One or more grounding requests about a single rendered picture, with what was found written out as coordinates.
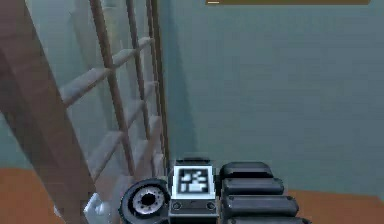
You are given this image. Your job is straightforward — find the brown wooden shelf rack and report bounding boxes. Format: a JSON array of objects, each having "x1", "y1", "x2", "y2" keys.
[{"x1": 0, "y1": 0, "x2": 171, "y2": 224}]

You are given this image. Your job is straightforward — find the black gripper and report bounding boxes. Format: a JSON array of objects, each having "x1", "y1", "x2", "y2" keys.
[{"x1": 118, "y1": 178, "x2": 172, "y2": 224}]

